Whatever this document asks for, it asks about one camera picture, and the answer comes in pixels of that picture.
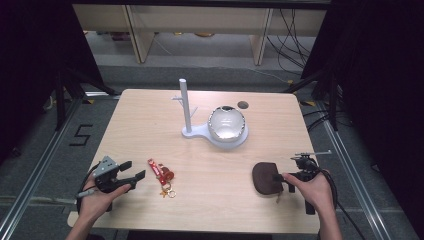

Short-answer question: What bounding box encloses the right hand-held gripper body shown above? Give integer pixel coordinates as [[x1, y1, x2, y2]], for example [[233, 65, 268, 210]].
[[289, 149, 333, 215]]

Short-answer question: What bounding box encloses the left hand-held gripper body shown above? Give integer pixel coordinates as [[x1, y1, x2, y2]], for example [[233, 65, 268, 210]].
[[92, 155, 138, 194]]

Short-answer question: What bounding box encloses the brown leather pouch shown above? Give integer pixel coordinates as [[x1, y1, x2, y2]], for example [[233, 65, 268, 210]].
[[251, 161, 285, 204]]

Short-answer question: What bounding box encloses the red keychain with rings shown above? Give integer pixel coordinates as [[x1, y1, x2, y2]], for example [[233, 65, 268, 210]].
[[147, 158, 178, 199]]

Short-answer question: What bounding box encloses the person's right hand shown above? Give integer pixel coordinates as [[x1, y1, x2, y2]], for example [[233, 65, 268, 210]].
[[282, 169, 335, 218]]

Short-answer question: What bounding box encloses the person's left hand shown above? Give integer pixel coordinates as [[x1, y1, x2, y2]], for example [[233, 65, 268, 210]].
[[78, 182, 133, 228]]

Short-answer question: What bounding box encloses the black metal stand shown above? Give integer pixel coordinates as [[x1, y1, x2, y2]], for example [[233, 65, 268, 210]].
[[54, 66, 118, 132], [282, 69, 342, 132]]

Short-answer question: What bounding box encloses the shiny silver bowl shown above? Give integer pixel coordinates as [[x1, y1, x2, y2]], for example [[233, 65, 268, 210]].
[[207, 105, 247, 143]]

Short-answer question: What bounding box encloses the white stand with pole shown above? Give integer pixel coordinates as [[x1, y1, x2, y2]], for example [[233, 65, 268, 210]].
[[171, 78, 250, 150]]

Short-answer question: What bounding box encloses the black curtain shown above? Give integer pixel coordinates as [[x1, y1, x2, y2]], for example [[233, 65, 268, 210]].
[[0, 0, 105, 164], [301, 0, 424, 231]]

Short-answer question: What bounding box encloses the beige wooden desk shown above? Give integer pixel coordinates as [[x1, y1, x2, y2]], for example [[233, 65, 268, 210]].
[[72, 3, 328, 66]]

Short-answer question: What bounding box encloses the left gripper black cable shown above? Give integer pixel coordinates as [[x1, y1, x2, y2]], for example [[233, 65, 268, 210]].
[[76, 162, 101, 214]]

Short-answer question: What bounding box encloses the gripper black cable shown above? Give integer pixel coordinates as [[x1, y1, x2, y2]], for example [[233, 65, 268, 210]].
[[76, 162, 101, 214], [318, 168, 368, 240]]

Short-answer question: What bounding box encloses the grey cable plug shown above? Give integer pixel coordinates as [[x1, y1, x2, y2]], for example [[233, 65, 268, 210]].
[[75, 189, 98, 200]]

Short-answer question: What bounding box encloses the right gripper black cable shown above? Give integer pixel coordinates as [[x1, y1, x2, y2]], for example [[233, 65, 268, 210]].
[[318, 168, 368, 240]]

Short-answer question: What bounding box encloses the aluminium floor rail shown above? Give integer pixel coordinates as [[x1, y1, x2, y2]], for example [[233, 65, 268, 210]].
[[0, 98, 84, 240], [320, 118, 392, 240]]

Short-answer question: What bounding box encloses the white floor cable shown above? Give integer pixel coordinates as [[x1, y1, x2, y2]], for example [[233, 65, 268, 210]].
[[248, 66, 295, 85]]

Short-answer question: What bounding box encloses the bundle of black cables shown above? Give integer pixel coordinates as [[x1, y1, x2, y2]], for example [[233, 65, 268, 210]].
[[265, 8, 318, 74]]

